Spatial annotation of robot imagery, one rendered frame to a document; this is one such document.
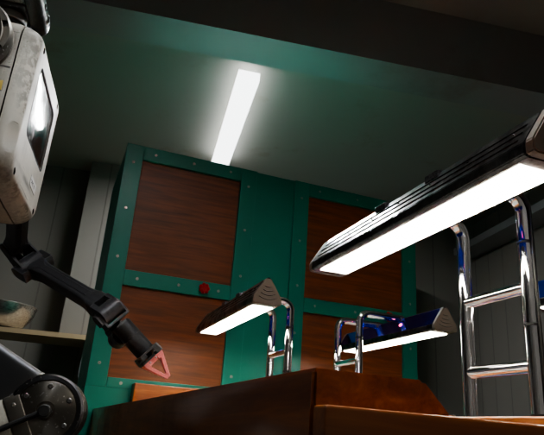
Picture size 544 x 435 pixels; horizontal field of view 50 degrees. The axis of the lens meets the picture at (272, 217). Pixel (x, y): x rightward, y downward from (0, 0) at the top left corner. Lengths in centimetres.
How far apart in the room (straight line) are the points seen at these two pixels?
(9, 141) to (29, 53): 19
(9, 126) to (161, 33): 154
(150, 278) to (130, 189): 37
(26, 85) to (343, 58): 171
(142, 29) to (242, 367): 146
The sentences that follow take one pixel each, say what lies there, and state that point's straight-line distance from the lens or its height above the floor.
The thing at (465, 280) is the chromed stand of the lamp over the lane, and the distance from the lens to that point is 110.
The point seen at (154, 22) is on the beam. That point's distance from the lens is 261.
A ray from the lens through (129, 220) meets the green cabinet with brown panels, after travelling 234.
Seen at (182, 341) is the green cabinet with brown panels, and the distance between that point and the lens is 229.
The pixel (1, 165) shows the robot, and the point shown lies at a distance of 117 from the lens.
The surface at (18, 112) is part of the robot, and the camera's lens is 121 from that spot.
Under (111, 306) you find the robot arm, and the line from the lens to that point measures 173.
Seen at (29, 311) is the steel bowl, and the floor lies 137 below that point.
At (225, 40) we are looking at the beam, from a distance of 263.
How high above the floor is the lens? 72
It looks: 21 degrees up
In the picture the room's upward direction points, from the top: 4 degrees clockwise
